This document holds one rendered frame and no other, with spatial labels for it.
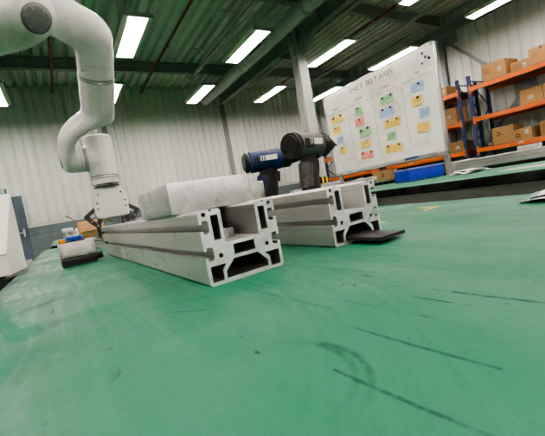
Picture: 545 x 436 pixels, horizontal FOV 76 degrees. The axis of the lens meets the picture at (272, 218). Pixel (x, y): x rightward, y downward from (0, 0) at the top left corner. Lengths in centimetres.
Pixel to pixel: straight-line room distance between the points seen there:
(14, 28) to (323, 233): 73
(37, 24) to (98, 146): 41
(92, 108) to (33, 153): 1125
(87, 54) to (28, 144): 1136
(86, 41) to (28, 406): 90
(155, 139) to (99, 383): 1261
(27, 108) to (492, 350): 1260
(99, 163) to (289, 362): 106
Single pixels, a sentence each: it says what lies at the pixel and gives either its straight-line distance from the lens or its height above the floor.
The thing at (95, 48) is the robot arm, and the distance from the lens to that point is 105.
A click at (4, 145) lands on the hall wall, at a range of 1242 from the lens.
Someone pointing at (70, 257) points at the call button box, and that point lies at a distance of 100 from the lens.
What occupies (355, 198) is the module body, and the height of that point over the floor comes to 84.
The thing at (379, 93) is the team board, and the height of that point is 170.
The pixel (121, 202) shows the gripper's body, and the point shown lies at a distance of 121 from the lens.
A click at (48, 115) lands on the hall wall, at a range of 1261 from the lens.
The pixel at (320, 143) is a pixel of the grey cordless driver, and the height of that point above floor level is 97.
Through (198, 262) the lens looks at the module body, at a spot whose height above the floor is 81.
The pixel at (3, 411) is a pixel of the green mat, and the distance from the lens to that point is 26.
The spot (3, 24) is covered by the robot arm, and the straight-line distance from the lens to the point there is 94.
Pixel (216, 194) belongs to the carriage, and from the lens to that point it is 47.
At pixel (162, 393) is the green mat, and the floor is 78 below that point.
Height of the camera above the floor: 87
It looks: 4 degrees down
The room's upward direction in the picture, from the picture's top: 10 degrees counter-clockwise
